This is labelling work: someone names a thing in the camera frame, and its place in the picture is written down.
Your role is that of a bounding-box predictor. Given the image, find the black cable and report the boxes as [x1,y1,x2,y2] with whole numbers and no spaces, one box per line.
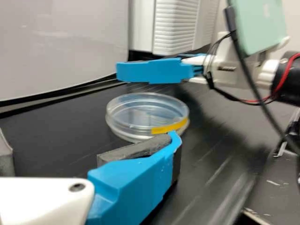
[223,6,300,155]

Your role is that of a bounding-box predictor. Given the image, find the petri dish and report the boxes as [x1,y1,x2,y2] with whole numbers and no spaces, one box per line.
[105,92,190,143]

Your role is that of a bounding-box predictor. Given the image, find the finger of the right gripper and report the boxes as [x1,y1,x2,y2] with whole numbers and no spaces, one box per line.
[116,58,207,84]

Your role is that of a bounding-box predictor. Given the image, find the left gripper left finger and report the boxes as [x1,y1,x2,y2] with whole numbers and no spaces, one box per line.
[0,128,15,177]

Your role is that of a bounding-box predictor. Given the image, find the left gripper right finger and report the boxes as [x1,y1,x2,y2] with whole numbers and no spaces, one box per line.
[86,130,183,225]

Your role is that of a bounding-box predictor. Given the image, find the right wrist camera phone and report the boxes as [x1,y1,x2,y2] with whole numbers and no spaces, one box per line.
[217,0,291,83]

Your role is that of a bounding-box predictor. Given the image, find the incubator door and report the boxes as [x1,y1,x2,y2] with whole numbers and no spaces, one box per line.
[152,0,225,56]

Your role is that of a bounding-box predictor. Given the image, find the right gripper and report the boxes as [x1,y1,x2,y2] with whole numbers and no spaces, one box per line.
[177,46,272,87]

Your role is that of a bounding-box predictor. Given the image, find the white incubator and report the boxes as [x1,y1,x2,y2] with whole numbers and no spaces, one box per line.
[128,0,156,52]

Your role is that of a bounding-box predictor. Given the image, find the white box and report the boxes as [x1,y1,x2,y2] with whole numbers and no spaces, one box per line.
[0,0,129,102]

